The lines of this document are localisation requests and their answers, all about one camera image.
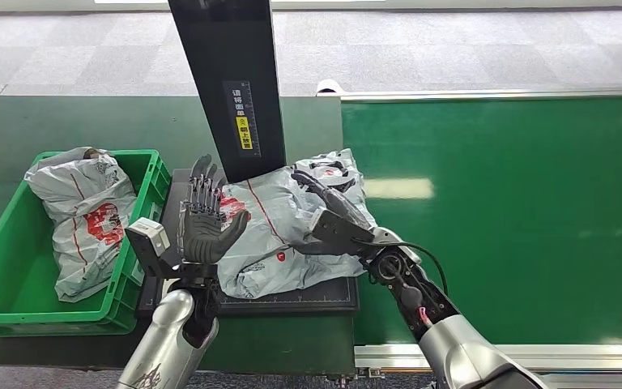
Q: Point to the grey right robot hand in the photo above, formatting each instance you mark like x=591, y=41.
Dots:
x=343, y=206

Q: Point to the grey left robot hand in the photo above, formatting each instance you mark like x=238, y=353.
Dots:
x=206, y=236

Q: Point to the grey package with black print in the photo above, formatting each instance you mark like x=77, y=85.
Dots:
x=273, y=236

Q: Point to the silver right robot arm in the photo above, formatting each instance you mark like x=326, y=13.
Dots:
x=450, y=349

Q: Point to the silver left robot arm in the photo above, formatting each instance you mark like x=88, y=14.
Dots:
x=166, y=343

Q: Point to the grey package with red print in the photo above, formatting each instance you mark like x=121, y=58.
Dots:
x=88, y=204

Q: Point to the black inbound scanner machine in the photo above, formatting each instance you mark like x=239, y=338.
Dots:
x=236, y=80

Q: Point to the green conveyor belt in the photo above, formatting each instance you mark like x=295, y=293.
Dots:
x=558, y=215

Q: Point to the black yellow label sticker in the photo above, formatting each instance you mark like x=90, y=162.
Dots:
x=243, y=131

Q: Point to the green plastic crate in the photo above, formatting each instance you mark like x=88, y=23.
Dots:
x=5, y=290

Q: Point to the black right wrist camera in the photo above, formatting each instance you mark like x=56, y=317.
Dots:
x=338, y=233

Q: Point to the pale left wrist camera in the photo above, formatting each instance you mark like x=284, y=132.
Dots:
x=150, y=236

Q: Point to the aluminium conveyor frame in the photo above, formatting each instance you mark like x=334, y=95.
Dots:
x=397, y=357

